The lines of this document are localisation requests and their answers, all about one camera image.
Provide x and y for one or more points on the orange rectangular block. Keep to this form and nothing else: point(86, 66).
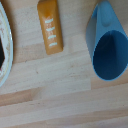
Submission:
point(50, 26)

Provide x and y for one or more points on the blue plastic mug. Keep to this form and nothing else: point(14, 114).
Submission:
point(106, 36)

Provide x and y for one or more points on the white floral rimmed plate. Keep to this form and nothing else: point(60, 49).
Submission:
point(4, 40)

